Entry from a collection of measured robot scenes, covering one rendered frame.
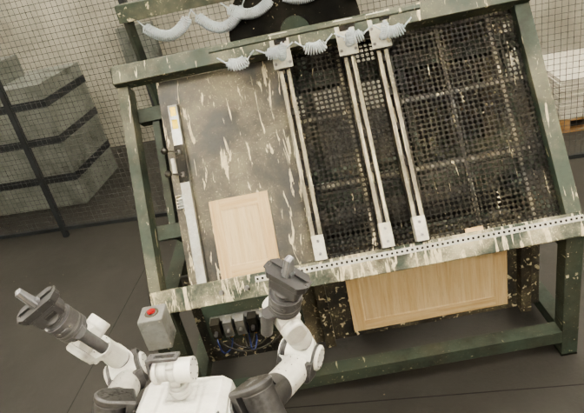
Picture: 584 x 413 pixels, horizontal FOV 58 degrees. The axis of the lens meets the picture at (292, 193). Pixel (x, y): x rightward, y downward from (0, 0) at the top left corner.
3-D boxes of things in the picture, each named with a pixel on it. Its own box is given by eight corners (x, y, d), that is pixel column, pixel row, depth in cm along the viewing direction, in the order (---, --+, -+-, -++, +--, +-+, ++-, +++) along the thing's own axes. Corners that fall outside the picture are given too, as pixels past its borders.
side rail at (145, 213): (155, 291, 282) (149, 293, 271) (124, 93, 294) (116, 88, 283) (167, 289, 282) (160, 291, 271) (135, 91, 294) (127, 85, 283)
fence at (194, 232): (198, 283, 275) (196, 284, 271) (169, 108, 285) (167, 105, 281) (208, 282, 275) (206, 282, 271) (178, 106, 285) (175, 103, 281)
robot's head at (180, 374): (196, 393, 138) (187, 369, 135) (160, 396, 140) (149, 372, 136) (202, 374, 144) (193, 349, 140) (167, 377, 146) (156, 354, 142)
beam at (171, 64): (119, 90, 288) (112, 85, 278) (116, 73, 289) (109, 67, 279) (526, 5, 278) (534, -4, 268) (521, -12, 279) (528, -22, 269)
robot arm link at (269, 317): (308, 305, 139) (304, 328, 147) (286, 276, 145) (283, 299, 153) (271, 325, 134) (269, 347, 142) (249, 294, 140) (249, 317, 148)
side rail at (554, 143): (556, 215, 272) (566, 214, 261) (506, 14, 284) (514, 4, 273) (572, 212, 272) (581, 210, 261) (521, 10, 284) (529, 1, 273)
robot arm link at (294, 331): (301, 321, 140) (312, 336, 151) (283, 296, 145) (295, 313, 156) (282, 336, 139) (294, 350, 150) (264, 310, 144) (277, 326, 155)
